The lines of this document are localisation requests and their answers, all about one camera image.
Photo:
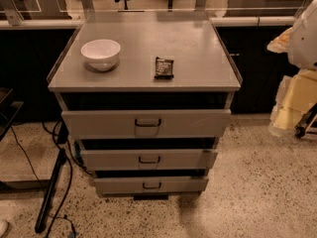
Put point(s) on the black side table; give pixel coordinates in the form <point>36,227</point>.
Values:
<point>9,108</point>

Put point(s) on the black power strip bar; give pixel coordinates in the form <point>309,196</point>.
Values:
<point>48,198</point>

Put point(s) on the dark snack packet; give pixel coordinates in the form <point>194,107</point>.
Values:
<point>164,68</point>

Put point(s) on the white ceramic bowl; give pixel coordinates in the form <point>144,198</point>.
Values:
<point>101,54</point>

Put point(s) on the white rail ledge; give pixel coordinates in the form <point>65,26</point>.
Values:
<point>218,22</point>

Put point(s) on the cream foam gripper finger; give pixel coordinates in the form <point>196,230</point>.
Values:
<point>295,97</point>

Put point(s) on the grey drawer cabinet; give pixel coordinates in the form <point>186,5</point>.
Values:
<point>204,77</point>

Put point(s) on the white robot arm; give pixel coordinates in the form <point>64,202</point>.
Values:
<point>300,44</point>

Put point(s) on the grey top drawer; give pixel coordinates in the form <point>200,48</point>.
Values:
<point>128,124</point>

